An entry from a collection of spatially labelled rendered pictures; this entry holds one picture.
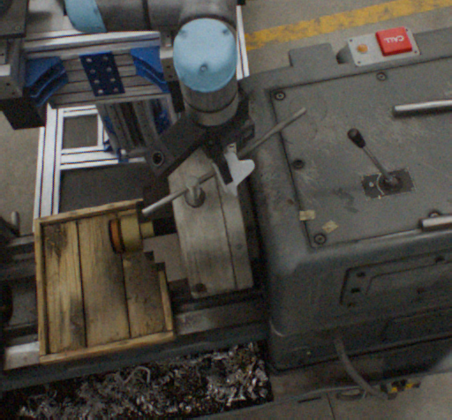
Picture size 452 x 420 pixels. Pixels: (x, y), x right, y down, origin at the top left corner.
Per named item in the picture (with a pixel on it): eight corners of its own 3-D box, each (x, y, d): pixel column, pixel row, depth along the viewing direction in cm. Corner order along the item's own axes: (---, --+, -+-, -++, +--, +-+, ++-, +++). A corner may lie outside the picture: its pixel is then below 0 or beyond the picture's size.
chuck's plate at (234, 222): (226, 169, 154) (221, 113, 125) (252, 298, 144) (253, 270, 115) (212, 172, 154) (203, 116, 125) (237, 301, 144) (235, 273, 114)
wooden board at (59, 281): (156, 202, 162) (154, 194, 158) (177, 341, 144) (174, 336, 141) (38, 225, 161) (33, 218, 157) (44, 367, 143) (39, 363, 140)
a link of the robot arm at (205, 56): (237, 9, 76) (237, 72, 73) (239, 56, 87) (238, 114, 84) (171, 10, 76) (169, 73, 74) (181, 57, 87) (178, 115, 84)
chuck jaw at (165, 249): (194, 228, 130) (203, 280, 124) (197, 239, 135) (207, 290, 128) (141, 237, 130) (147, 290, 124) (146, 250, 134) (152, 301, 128)
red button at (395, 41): (402, 32, 133) (403, 25, 132) (411, 54, 130) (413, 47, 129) (373, 37, 133) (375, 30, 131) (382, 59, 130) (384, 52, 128)
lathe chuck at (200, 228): (212, 172, 154) (203, 116, 125) (237, 301, 144) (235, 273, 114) (175, 179, 154) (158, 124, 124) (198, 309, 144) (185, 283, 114)
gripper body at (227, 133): (255, 140, 100) (256, 105, 89) (208, 168, 99) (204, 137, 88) (229, 103, 103) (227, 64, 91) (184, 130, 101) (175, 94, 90)
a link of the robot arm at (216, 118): (199, 123, 84) (169, 78, 86) (202, 138, 88) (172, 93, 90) (248, 95, 85) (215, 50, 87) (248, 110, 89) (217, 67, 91)
